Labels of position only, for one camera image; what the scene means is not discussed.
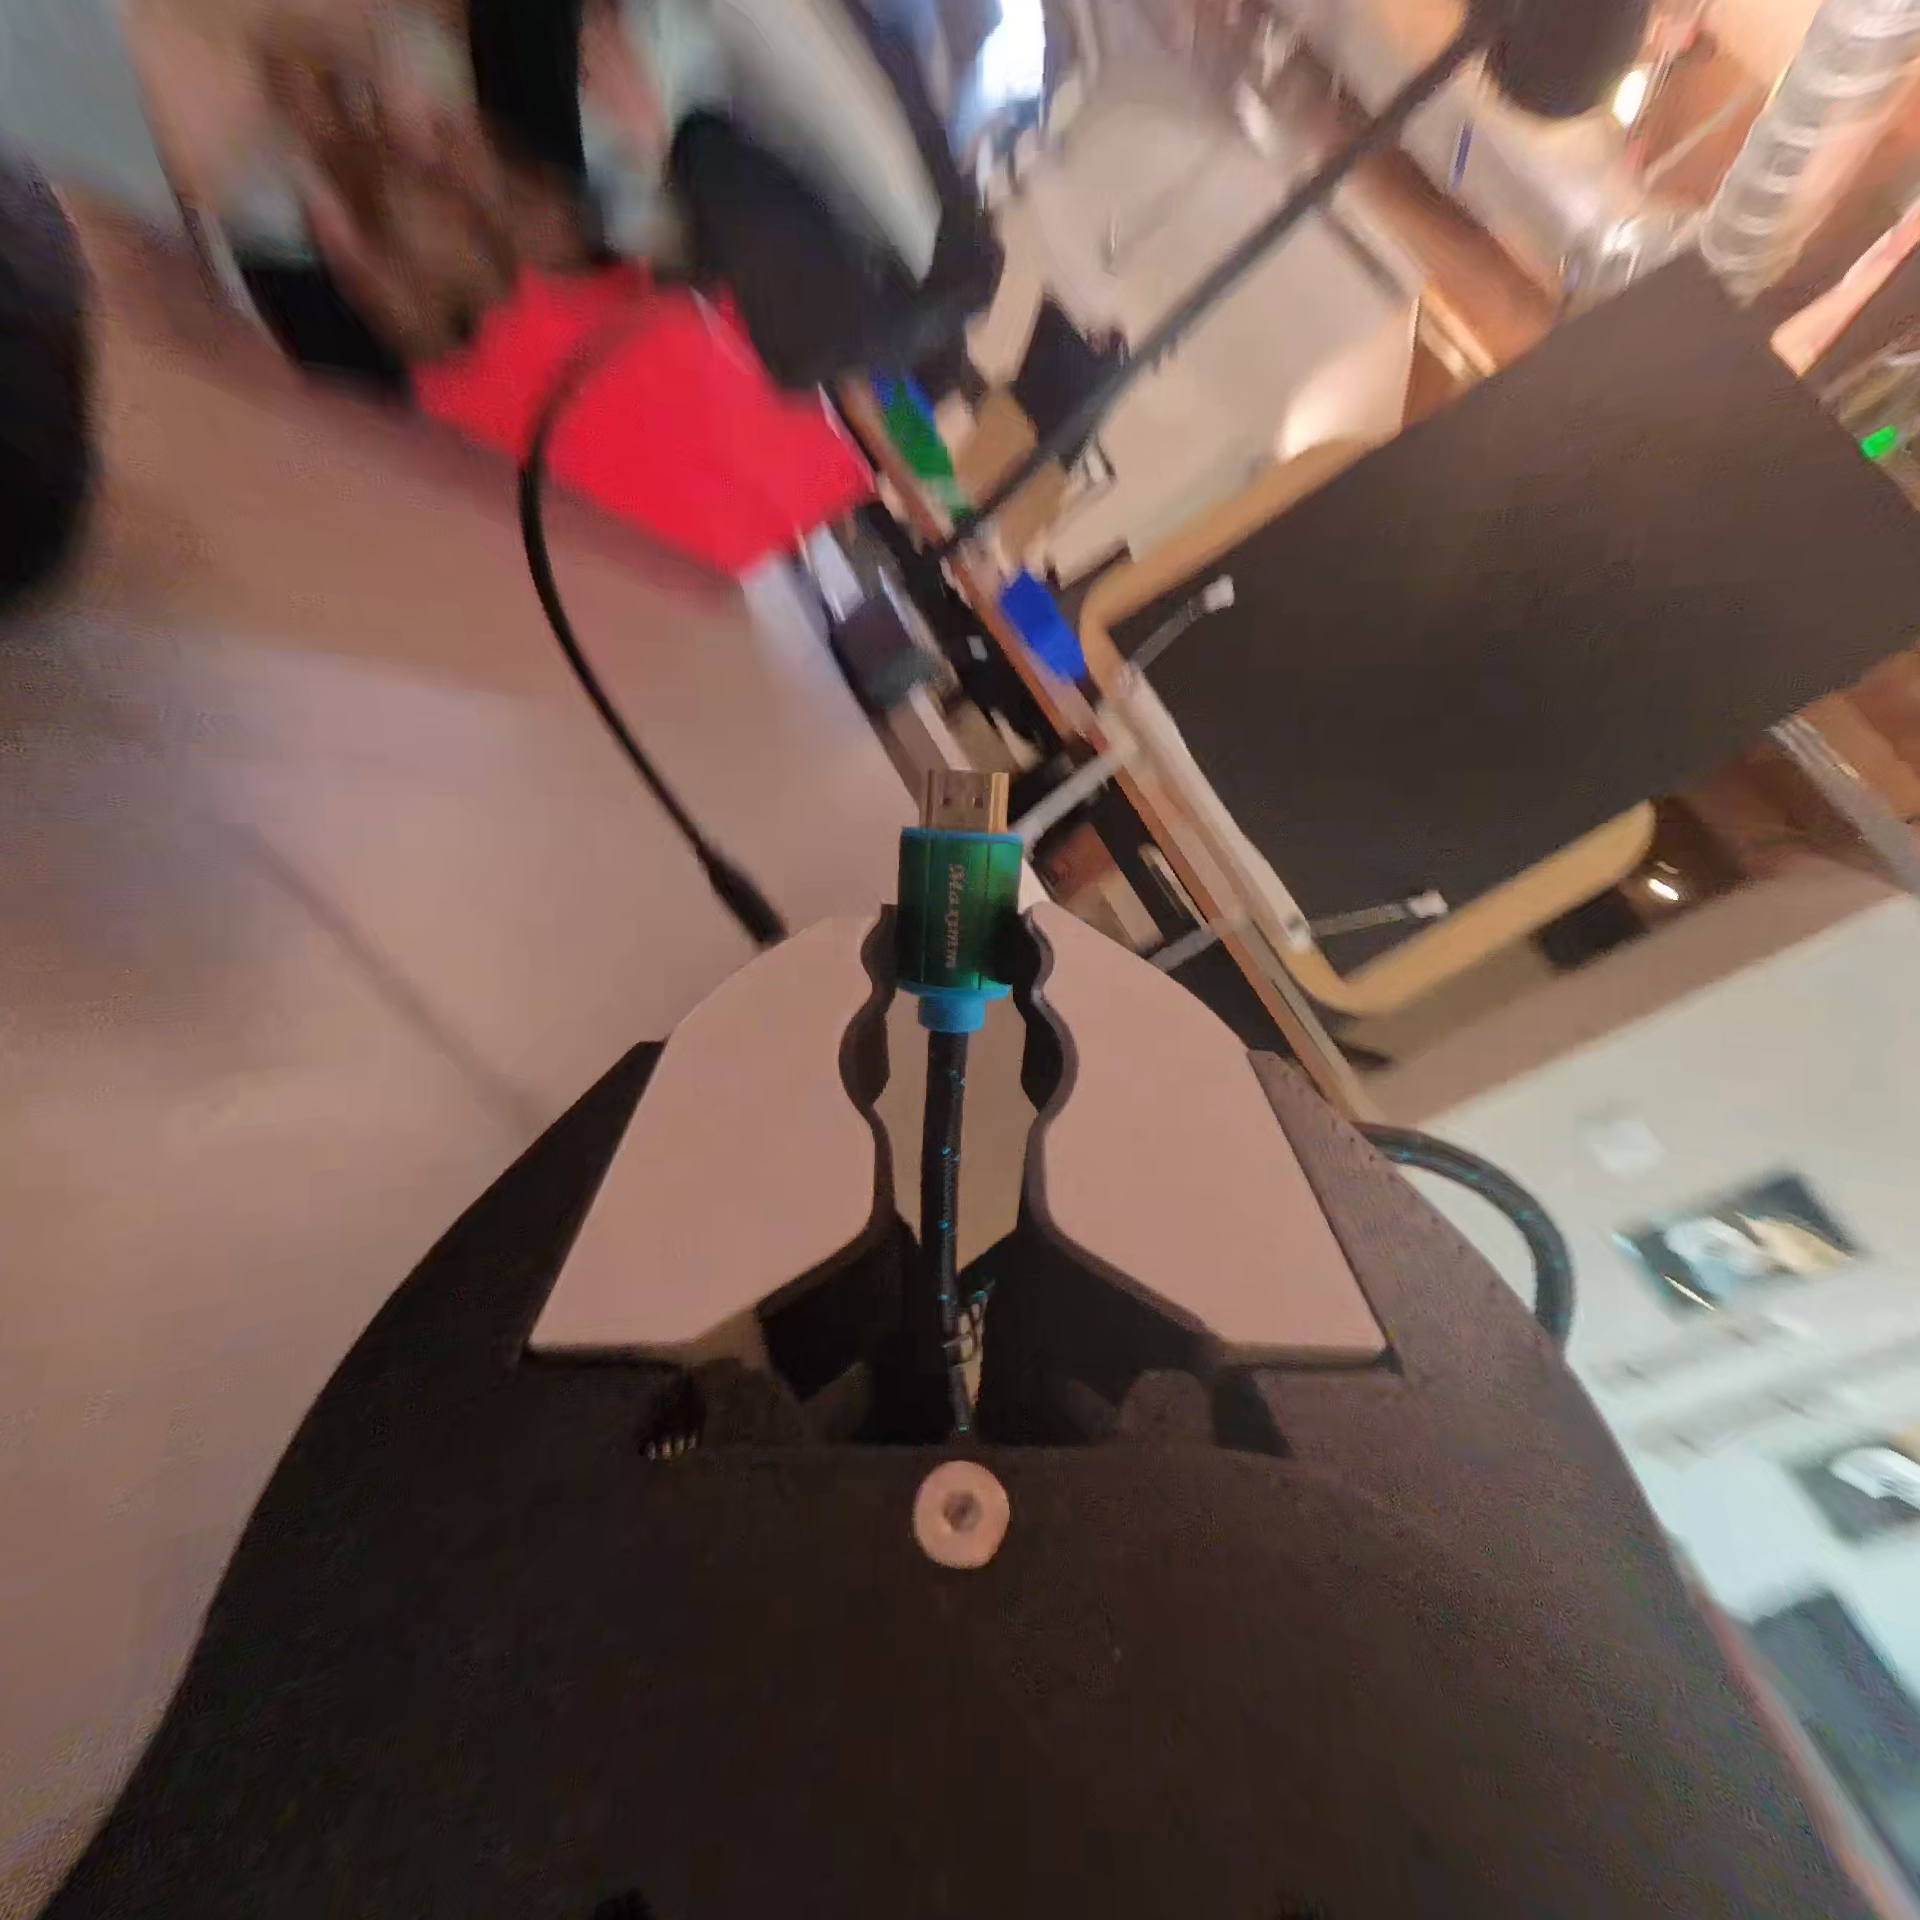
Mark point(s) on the silver ventilation duct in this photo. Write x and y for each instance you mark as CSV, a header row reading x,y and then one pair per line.
x,y
1815,136

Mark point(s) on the red plastic bin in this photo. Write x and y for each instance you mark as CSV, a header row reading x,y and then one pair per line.
x,y
675,422

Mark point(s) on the grey box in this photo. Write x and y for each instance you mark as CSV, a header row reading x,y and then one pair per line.
x,y
879,652

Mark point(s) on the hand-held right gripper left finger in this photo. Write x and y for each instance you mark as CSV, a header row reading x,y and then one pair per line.
x,y
721,1156

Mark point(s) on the black metal pole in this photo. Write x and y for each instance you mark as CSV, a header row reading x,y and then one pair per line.
x,y
1200,284

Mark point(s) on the black board with wooden rim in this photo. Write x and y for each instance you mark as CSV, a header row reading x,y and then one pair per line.
x,y
1500,599

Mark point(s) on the green plastic bin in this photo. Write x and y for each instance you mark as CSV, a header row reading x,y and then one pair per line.
x,y
917,443

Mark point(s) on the phone sign door window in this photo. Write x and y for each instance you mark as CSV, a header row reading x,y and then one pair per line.
x,y
1741,1244
1868,1485

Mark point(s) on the black quilted pad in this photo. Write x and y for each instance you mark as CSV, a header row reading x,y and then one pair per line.
x,y
38,375

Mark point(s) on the green exit sign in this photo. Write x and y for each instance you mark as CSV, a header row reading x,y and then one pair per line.
x,y
1877,443

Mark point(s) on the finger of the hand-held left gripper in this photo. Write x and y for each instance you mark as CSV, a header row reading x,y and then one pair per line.
x,y
840,182

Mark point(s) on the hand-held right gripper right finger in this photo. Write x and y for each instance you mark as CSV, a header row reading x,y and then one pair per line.
x,y
1200,1171

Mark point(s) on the person's left hand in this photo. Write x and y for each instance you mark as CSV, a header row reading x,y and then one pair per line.
x,y
331,195

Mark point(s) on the blue plastic bin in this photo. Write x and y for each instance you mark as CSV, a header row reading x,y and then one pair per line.
x,y
1043,622

